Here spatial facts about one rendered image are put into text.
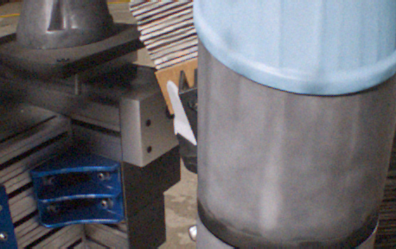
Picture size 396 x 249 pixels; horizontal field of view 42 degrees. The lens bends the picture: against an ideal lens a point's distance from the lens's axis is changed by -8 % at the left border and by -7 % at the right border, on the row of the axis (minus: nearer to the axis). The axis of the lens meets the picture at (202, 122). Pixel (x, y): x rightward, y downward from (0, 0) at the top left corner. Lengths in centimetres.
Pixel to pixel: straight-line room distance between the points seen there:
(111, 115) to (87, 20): 14
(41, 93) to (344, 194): 65
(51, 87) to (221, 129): 61
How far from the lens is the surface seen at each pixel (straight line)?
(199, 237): 21
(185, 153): 43
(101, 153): 74
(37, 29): 76
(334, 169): 17
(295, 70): 16
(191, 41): 50
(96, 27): 76
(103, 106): 70
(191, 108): 38
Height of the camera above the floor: 100
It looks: 23 degrees down
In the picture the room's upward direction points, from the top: straight up
